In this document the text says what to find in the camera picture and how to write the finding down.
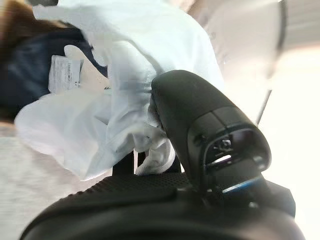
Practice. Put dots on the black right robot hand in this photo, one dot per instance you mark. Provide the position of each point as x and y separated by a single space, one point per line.
200 112

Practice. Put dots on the white garment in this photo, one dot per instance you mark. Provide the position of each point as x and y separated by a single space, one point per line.
150 50

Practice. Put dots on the blue garment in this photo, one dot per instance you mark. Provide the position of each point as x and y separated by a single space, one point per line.
37 75

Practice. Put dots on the brown wicker basket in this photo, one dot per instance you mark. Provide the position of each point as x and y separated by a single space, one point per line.
15 15

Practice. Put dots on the grey floor rug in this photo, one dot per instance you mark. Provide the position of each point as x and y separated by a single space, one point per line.
25 175

